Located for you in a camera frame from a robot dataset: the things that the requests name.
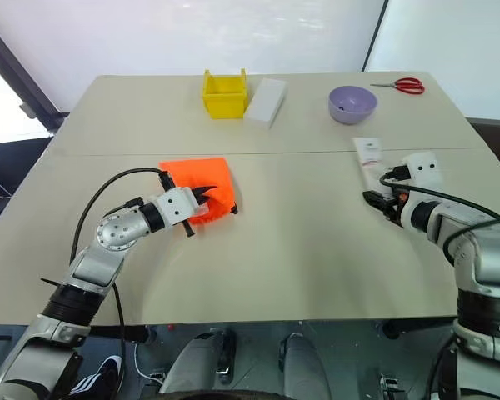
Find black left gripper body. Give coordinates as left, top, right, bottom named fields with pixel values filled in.
left=158, top=170, right=197, bottom=241

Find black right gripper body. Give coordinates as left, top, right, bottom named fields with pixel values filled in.
left=382, top=165, right=411, bottom=228

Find orange fabric pouch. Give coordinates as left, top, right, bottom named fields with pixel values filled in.
left=157, top=156, right=239, bottom=226

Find white tube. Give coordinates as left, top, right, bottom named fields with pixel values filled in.
left=352, top=136, right=387, bottom=193

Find yellow plastic bin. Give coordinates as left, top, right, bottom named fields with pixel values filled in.
left=202, top=68, right=248, bottom=121

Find purple bowl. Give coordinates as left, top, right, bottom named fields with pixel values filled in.
left=327, top=85, right=378, bottom=125

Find white rectangular box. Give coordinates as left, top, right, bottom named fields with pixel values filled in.
left=243, top=77, right=289, bottom=130

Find black screen edge pole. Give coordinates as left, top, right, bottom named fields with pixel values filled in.
left=360, top=0, right=391, bottom=73

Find grey left robot leg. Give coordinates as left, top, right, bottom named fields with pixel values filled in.
left=161, top=331, right=238, bottom=396

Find grey robot leg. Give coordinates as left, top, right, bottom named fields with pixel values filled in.
left=161, top=331, right=238, bottom=396
left=277, top=332, right=333, bottom=397

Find grey right robot leg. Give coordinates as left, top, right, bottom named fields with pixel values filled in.
left=277, top=332, right=333, bottom=397

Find black shoe with white stripes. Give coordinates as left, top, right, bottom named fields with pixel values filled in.
left=68, top=355, right=123, bottom=400

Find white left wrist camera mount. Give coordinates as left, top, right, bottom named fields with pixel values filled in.
left=155, top=186, right=202, bottom=229

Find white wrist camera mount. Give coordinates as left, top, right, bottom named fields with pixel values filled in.
left=398, top=151, right=445, bottom=229
left=155, top=186, right=202, bottom=229

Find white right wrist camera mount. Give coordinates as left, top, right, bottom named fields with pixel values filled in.
left=398, top=151, right=445, bottom=229

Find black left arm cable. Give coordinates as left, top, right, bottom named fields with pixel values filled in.
left=69, top=167, right=168, bottom=272

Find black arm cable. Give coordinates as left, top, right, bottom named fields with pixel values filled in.
left=378, top=172, right=500, bottom=266
left=69, top=167, right=168, bottom=272

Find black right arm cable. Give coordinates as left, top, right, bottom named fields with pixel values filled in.
left=378, top=172, right=500, bottom=266

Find red handled scissors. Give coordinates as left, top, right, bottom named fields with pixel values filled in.
left=369, top=77, right=426, bottom=96

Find black table bracket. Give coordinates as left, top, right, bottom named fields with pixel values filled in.
left=123, top=324, right=158, bottom=345
left=381, top=319, right=414, bottom=339

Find thin black hanging cable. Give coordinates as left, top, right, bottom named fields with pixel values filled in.
left=111, top=282, right=128, bottom=378

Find dark diagonal frame beam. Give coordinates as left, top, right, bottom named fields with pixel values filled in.
left=0, top=14, right=70, bottom=131

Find white floor cable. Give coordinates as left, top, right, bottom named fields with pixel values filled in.
left=132, top=341, right=164, bottom=383

